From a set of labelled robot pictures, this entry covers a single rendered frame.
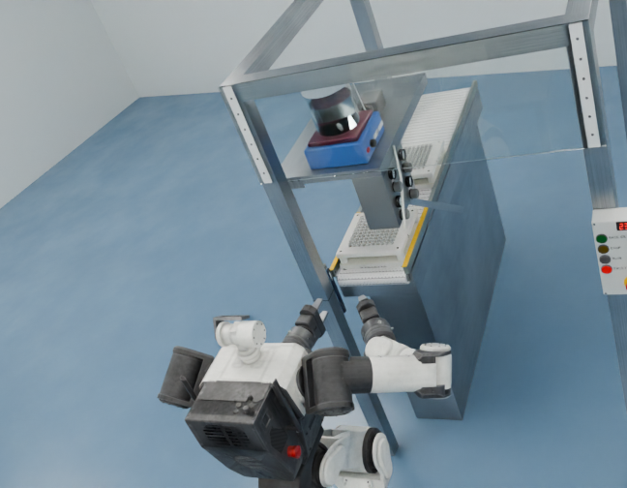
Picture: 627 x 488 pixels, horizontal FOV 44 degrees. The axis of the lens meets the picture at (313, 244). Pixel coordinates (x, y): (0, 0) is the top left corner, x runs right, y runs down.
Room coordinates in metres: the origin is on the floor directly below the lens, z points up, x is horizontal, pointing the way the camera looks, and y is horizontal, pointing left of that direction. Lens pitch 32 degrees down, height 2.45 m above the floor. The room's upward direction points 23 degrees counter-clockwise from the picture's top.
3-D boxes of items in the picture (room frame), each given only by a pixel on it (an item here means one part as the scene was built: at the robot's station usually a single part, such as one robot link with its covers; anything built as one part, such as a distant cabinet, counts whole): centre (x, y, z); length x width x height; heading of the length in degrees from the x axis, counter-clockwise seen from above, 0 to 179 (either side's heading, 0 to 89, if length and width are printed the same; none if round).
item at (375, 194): (2.16, -0.29, 1.20); 0.22 x 0.11 x 0.20; 147
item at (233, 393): (1.50, 0.29, 1.10); 0.34 x 0.30 x 0.36; 57
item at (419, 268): (2.71, -0.50, 0.83); 1.30 x 0.29 x 0.10; 147
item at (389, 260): (2.28, -0.22, 0.90); 0.24 x 0.24 x 0.02; 57
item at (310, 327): (1.89, 0.13, 0.97); 0.12 x 0.10 x 0.13; 139
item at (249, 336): (1.55, 0.25, 1.30); 0.10 x 0.07 x 0.09; 57
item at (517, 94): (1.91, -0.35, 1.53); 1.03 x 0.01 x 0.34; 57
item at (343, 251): (2.28, -0.22, 0.95); 0.25 x 0.24 x 0.02; 57
